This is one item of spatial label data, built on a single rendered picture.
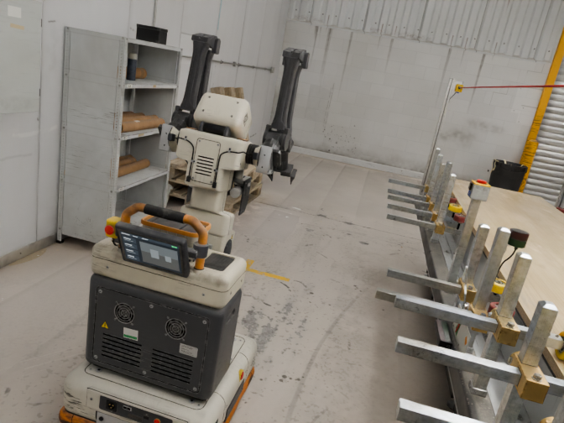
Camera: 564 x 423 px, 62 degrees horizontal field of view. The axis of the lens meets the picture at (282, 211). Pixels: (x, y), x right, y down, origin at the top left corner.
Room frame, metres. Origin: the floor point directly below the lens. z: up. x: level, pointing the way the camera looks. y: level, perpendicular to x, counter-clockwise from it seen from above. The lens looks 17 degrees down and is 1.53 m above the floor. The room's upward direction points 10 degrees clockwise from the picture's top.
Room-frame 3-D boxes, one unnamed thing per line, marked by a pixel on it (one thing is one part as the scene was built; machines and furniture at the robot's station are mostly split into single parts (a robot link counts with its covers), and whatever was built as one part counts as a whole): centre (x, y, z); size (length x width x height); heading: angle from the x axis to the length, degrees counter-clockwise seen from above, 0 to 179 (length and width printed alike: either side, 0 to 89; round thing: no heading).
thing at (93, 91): (3.65, 1.34, 0.78); 0.90 x 0.45 x 1.55; 170
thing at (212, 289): (1.68, 0.38, 0.59); 0.55 x 0.34 x 0.83; 79
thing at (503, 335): (1.25, -0.69, 0.95); 0.14 x 0.06 x 0.05; 170
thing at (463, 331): (1.55, -0.72, 0.75); 0.26 x 0.01 x 0.10; 170
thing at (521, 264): (1.27, -0.69, 0.93); 0.04 x 0.04 x 0.48; 80
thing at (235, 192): (2.05, 0.30, 0.99); 0.28 x 0.16 x 0.22; 79
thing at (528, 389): (1.00, -0.65, 0.95); 0.14 x 0.06 x 0.05; 170
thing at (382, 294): (1.50, -0.59, 0.84); 0.43 x 0.03 x 0.04; 80
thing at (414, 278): (1.74, -0.68, 0.84); 0.43 x 0.03 x 0.04; 80
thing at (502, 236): (1.51, -0.73, 0.93); 0.04 x 0.04 x 0.48; 80
